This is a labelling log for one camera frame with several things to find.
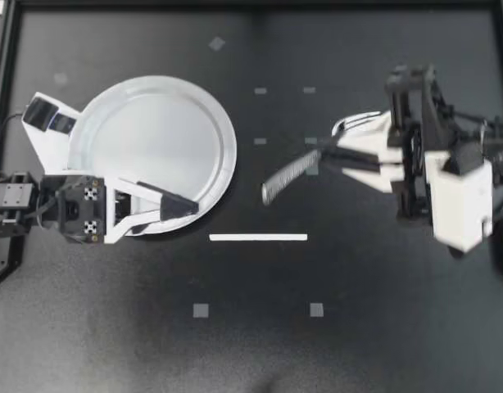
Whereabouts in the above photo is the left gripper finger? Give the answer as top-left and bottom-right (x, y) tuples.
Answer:
(104, 175), (200, 246)

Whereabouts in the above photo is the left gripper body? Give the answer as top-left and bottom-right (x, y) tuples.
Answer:
(37, 173), (110, 246)

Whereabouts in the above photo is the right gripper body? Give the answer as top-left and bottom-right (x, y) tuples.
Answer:
(383, 62), (437, 225)

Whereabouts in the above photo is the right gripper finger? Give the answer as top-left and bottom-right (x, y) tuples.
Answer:
(321, 148), (404, 194)
(315, 111), (395, 163)

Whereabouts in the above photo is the silver metal fork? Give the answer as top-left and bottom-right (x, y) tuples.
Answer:
(261, 110), (384, 206)

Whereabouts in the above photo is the white round plate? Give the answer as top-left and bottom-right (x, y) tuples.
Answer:
(66, 74), (238, 237)

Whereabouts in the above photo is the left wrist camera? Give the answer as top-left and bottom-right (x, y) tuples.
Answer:
(20, 91), (89, 178)

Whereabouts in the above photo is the thin black cable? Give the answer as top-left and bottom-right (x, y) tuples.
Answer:
(0, 113), (28, 166)

